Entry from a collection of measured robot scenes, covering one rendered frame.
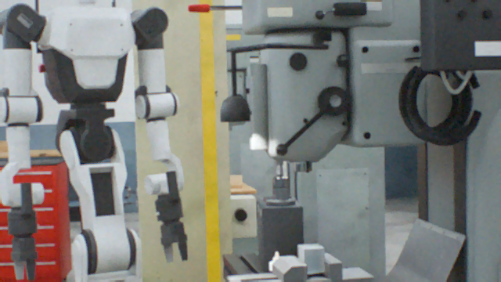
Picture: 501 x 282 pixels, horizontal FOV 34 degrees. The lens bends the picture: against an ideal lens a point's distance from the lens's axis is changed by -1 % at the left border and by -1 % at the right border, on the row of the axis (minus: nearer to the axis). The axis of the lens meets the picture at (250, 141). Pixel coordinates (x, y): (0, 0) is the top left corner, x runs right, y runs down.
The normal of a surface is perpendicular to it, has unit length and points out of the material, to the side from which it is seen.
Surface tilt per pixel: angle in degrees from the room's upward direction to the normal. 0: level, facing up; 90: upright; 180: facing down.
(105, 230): 66
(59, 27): 85
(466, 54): 90
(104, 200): 80
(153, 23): 91
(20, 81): 89
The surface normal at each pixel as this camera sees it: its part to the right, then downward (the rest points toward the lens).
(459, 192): -0.98, 0.04
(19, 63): 0.51, 0.02
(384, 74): 0.18, 0.04
